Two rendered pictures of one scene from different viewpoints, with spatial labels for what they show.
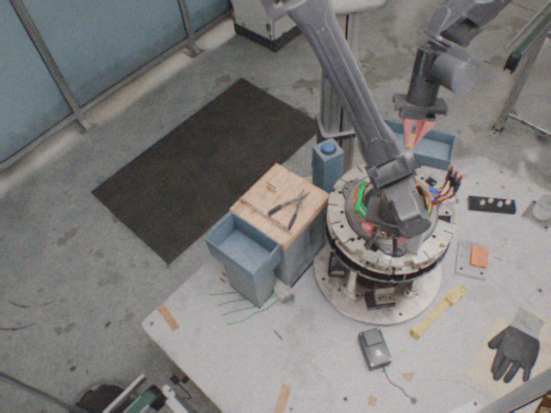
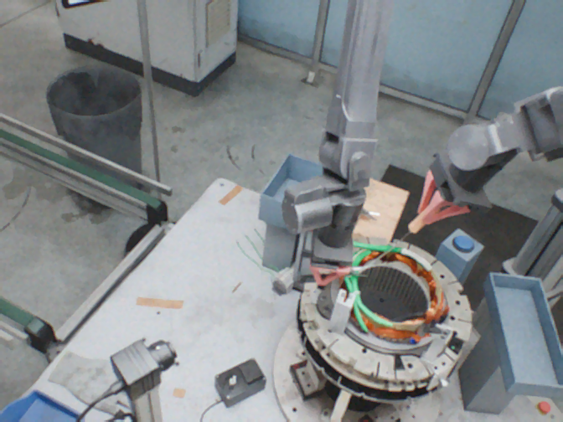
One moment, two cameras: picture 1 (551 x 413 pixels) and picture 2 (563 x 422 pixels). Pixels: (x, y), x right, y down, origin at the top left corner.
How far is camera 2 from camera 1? 0.77 m
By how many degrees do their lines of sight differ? 39
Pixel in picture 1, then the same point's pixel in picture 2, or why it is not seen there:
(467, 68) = (477, 137)
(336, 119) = (528, 258)
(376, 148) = (335, 109)
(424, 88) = not seen: hidden behind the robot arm
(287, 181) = (388, 204)
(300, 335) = (241, 307)
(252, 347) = (218, 267)
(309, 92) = not seen: outside the picture
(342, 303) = (289, 340)
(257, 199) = not seen: hidden behind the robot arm
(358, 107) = (346, 46)
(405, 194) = (318, 184)
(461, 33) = (542, 129)
